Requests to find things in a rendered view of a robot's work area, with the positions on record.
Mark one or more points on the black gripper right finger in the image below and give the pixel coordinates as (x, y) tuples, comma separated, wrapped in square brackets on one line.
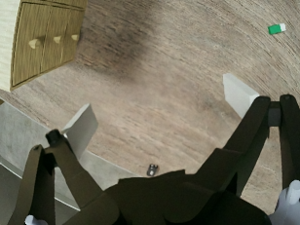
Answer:
[(192, 201)]

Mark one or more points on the white and green eraser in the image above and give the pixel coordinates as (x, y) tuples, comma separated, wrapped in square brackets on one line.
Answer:
[(276, 28)]

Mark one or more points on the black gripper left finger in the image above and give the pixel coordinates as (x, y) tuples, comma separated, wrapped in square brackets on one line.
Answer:
[(36, 198)]

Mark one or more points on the light wooden chest of drawers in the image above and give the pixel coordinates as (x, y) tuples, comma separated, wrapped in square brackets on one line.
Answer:
[(9, 18)]

